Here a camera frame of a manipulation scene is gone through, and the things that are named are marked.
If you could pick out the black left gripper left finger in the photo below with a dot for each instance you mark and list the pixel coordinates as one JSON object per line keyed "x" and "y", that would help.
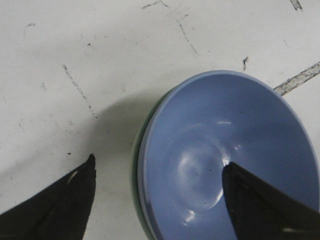
{"x": 59, "y": 212}

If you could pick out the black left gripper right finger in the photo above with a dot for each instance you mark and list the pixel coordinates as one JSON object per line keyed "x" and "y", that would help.
{"x": 259, "y": 211}

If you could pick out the green bowl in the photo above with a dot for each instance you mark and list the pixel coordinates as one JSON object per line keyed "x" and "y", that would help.
{"x": 136, "y": 176}

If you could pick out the blue bowl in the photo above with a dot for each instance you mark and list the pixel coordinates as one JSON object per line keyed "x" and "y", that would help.
{"x": 203, "y": 124}

